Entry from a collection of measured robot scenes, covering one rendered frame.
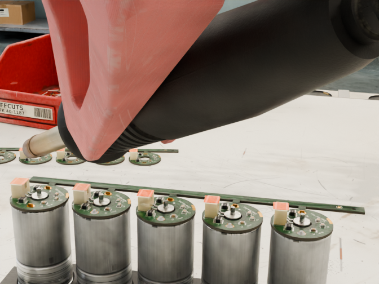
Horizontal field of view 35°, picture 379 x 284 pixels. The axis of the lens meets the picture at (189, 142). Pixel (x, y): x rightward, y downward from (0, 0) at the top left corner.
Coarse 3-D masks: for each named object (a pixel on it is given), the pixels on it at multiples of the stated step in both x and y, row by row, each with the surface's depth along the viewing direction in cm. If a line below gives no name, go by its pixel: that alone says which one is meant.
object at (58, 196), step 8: (32, 192) 27; (48, 192) 27; (56, 192) 26; (64, 192) 27; (16, 200) 26; (24, 200) 26; (32, 200) 26; (48, 200) 26; (56, 200) 26; (64, 200) 26; (16, 208) 25; (24, 208) 25; (32, 208) 25; (40, 208) 25; (48, 208) 25
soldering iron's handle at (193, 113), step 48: (288, 0) 10; (336, 0) 9; (192, 48) 12; (240, 48) 10; (288, 48) 10; (336, 48) 9; (192, 96) 12; (240, 96) 11; (288, 96) 11; (144, 144) 15
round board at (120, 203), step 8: (96, 192) 26; (104, 192) 27; (112, 192) 27; (112, 200) 26; (120, 200) 26; (128, 200) 26; (72, 208) 25; (80, 208) 25; (88, 208) 25; (96, 208) 25; (104, 208) 25; (112, 208) 25; (120, 208) 25; (128, 208) 25; (88, 216) 25; (96, 216) 25; (104, 216) 25; (112, 216) 25
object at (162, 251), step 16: (160, 208) 25; (144, 224) 25; (192, 224) 25; (144, 240) 25; (160, 240) 24; (176, 240) 25; (192, 240) 25; (144, 256) 25; (160, 256) 25; (176, 256) 25; (192, 256) 26; (144, 272) 25; (160, 272) 25; (176, 272) 25; (192, 272) 26
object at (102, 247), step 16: (80, 224) 25; (96, 224) 25; (112, 224) 25; (128, 224) 26; (80, 240) 25; (96, 240) 25; (112, 240) 25; (128, 240) 26; (80, 256) 26; (96, 256) 25; (112, 256) 25; (128, 256) 26; (80, 272) 26; (96, 272) 26; (112, 272) 26; (128, 272) 26
